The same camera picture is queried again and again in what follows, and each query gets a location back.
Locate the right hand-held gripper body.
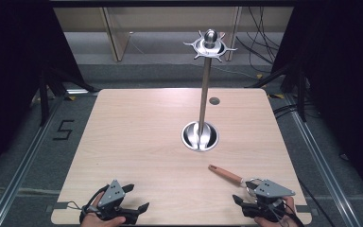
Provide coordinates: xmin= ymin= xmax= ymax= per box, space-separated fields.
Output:
xmin=242 ymin=179 xmax=296 ymax=220

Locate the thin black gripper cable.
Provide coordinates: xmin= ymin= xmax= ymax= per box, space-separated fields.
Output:
xmin=65 ymin=201 xmax=87 ymax=213

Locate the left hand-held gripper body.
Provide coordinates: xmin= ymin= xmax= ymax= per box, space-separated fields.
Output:
xmin=84 ymin=179 xmax=136 ymax=225

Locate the bundle of black cables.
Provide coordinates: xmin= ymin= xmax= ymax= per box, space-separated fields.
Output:
xmin=235 ymin=6 xmax=285 ymax=74

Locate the black curtain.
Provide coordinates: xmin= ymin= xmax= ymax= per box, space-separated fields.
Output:
xmin=270 ymin=0 xmax=363 ymax=201
xmin=0 ymin=0 xmax=88 ymax=185

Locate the metal utensil rack stand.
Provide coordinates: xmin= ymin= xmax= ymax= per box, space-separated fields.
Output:
xmin=181 ymin=28 xmax=238 ymax=153

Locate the thick black gripper cable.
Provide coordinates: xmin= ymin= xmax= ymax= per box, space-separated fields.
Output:
xmin=294 ymin=178 xmax=330 ymax=227

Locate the beige wooden board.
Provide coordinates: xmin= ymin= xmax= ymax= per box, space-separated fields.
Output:
xmin=101 ymin=7 xmax=132 ymax=62
xmin=224 ymin=7 xmax=244 ymax=62

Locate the person's left hand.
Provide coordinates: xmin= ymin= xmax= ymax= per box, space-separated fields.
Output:
xmin=80 ymin=192 xmax=127 ymax=227

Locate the aluminium floor rail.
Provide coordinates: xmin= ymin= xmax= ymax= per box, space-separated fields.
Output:
xmin=0 ymin=94 xmax=69 ymax=227
xmin=282 ymin=94 xmax=358 ymax=227

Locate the person's right hand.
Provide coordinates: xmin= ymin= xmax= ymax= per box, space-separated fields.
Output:
xmin=253 ymin=196 xmax=297 ymax=227

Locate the wooden-handled metal kitchen utensil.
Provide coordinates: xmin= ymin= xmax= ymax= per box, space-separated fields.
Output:
xmin=208 ymin=164 xmax=260 ymax=194

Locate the black metal stand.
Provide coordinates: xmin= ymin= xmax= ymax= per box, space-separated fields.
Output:
xmin=37 ymin=64 xmax=99 ymax=128
xmin=245 ymin=61 xmax=310 ymax=123

